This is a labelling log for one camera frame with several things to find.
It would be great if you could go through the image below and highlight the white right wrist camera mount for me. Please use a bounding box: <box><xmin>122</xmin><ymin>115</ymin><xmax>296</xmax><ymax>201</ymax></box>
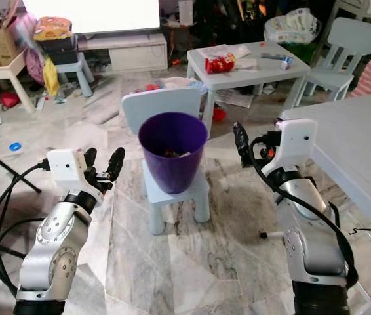
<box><xmin>267</xmin><ymin>118</ymin><xmax>319</xmax><ymax>175</ymax></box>

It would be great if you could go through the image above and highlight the red floor item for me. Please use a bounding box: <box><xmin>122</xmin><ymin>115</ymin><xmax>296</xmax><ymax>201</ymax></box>
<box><xmin>0</xmin><ymin>92</ymin><xmax>21</xmax><ymax>109</ymax></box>

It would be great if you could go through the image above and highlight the red snack bag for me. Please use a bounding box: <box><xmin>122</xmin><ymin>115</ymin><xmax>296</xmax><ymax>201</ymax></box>
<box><xmin>204</xmin><ymin>54</ymin><xmax>237</xmax><ymax>74</ymax></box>

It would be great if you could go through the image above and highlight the thin black floor wire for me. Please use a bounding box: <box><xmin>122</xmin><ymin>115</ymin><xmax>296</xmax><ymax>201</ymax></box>
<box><xmin>346</xmin><ymin>226</ymin><xmax>371</xmax><ymax>250</ymax></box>

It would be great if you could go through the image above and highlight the grey remote control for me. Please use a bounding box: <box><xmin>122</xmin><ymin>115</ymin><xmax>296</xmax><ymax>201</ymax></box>
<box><xmin>261</xmin><ymin>52</ymin><xmax>288</xmax><ymax>61</ymax></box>

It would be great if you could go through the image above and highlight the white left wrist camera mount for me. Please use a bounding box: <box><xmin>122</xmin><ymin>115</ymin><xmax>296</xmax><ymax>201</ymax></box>
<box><xmin>47</xmin><ymin>149</ymin><xmax>91</xmax><ymax>194</ymax></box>

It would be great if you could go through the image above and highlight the pale blue small stool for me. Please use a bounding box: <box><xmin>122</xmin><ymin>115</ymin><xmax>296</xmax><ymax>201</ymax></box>
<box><xmin>54</xmin><ymin>52</ymin><xmax>91</xmax><ymax>99</ymax></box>

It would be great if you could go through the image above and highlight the bright television screen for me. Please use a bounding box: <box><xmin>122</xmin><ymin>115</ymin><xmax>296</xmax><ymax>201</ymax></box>
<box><xmin>23</xmin><ymin>0</ymin><xmax>160</xmax><ymax>35</ymax></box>

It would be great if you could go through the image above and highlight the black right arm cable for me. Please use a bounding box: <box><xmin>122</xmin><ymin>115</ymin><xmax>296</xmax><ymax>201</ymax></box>
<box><xmin>251</xmin><ymin>135</ymin><xmax>360</xmax><ymax>289</ymax></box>

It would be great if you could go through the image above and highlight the small pale blue kids table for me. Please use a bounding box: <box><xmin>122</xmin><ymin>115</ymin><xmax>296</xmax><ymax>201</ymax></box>
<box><xmin>185</xmin><ymin>41</ymin><xmax>311</xmax><ymax>112</ymax></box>

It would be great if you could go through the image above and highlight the orange printed package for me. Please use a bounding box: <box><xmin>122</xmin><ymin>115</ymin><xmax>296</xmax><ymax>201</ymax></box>
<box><xmin>33</xmin><ymin>16</ymin><xmax>73</xmax><ymax>41</ymax></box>

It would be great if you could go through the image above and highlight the white paper sheet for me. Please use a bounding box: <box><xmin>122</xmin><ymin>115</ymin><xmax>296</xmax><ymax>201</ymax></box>
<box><xmin>197</xmin><ymin>45</ymin><xmax>258</xmax><ymax>70</ymax></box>

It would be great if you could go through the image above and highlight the colourful printed package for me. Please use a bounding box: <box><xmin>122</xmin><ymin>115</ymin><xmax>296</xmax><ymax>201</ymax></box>
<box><xmin>133</xmin><ymin>77</ymin><xmax>189</xmax><ymax>93</ymax></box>

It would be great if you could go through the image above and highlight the purple plastic rubbish bin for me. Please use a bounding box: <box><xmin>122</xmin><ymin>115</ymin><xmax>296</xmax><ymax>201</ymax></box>
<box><xmin>138</xmin><ymin>112</ymin><xmax>209</xmax><ymax>195</ymax></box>

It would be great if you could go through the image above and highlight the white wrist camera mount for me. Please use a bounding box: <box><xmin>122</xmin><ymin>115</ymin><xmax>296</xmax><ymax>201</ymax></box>
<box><xmin>47</xmin><ymin>149</ymin><xmax>91</xmax><ymax>194</ymax></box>
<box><xmin>267</xmin><ymin>118</ymin><xmax>319</xmax><ymax>175</ymax></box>

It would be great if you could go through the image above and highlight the large pale blue table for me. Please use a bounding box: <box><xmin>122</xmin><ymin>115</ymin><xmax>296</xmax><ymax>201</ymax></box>
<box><xmin>281</xmin><ymin>91</ymin><xmax>371</xmax><ymax>247</ymax></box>

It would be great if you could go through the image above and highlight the white side table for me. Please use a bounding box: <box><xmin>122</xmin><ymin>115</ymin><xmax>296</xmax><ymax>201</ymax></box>
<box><xmin>0</xmin><ymin>51</ymin><xmax>34</xmax><ymax>114</ymax></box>

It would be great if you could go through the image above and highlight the white diaper pack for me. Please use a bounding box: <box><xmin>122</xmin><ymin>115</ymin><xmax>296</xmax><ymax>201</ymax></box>
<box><xmin>264</xmin><ymin>7</ymin><xmax>321</xmax><ymax>47</ymax></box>

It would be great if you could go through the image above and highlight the white table leg black foot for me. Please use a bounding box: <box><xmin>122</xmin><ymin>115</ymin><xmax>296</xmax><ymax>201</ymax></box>
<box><xmin>261</xmin><ymin>230</ymin><xmax>288</xmax><ymax>239</ymax></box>

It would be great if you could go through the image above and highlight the white low cabinet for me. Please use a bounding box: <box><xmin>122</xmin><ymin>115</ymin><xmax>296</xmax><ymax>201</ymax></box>
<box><xmin>74</xmin><ymin>33</ymin><xmax>163</xmax><ymax>73</ymax></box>

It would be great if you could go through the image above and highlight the yellow hanging bag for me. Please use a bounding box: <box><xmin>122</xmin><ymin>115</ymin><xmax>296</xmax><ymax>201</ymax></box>
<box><xmin>43</xmin><ymin>58</ymin><xmax>60</xmax><ymax>98</ymax></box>

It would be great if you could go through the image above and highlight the printed floor leaflet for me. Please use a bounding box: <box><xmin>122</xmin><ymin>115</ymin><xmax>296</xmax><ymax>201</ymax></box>
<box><xmin>215</xmin><ymin>89</ymin><xmax>252</xmax><ymax>109</ymax></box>

